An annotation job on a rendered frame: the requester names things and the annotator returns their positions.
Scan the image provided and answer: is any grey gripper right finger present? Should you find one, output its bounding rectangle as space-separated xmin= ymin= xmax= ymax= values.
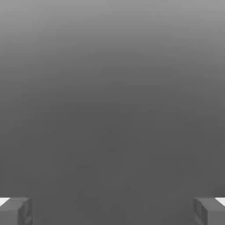
xmin=192 ymin=197 xmax=225 ymax=225

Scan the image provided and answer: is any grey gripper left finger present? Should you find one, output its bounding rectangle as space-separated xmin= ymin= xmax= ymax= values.
xmin=0 ymin=197 xmax=33 ymax=225

